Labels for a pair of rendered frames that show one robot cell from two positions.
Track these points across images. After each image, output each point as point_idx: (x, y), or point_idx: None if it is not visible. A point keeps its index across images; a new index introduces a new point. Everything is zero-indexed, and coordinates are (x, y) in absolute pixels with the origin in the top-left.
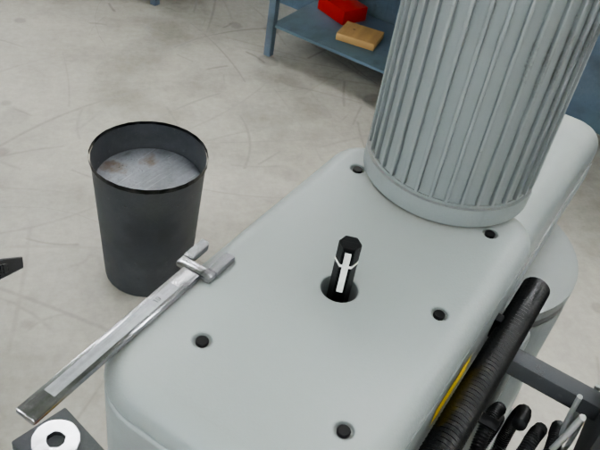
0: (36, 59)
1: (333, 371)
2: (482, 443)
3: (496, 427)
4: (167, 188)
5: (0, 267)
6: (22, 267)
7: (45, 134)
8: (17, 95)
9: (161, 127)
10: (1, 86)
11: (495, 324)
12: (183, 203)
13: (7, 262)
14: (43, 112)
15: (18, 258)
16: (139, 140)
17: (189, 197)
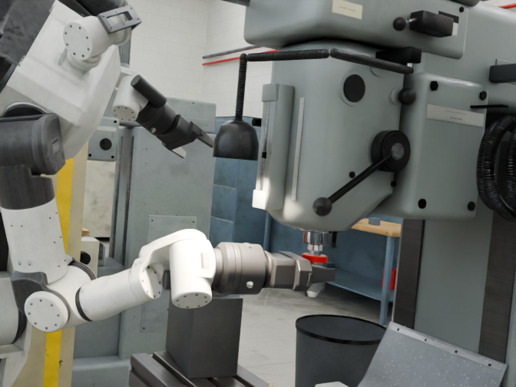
0: (284, 335)
1: None
2: (494, 124)
3: (504, 104)
4: (349, 340)
5: (199, 129)
6: (212, 146)
7: (276, 368)
8: (264, 348)
9: (357, 322)
10: (255, 343)
11: None
12: (362, 362)
13: (204, 133)
14: (279, 358)
15: (211, 139)
16: (339, 332)
17: (368, 359)
